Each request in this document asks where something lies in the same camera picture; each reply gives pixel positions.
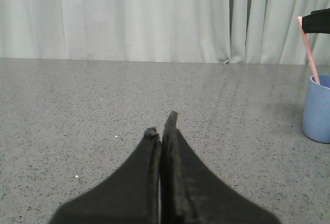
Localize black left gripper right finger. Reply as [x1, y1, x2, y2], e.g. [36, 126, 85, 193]
[160, 111, 280, 223]

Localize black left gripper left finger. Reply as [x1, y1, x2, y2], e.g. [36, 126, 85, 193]
[50, 127, 161, 223]

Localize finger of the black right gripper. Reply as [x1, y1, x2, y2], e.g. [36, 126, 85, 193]
[302, 8, 330, 34]

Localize pink chopstick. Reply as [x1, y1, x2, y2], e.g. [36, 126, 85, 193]
[297, 16, 320, 85]

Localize blue plastic cup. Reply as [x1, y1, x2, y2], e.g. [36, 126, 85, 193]
[303, 75, 329, 144]

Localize pale green curtain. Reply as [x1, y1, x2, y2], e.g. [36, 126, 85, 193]
[1, 0, 329, 64]

